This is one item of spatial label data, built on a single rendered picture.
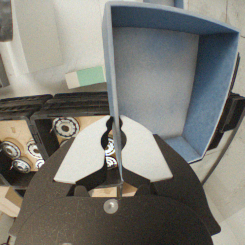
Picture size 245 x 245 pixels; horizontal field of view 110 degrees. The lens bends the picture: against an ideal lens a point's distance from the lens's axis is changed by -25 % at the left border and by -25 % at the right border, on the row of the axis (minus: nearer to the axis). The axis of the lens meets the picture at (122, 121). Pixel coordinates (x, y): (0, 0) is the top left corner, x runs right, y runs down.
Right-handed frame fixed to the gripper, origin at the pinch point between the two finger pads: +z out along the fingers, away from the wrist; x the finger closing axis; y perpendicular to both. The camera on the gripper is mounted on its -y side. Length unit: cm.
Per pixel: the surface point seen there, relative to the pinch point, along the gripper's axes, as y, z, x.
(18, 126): 15, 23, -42
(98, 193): 75, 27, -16
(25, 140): 23, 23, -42
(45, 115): 7.4, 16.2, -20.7
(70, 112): 7.3, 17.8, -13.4
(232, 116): 47, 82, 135
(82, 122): 16.6, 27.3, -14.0
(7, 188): 63, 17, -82
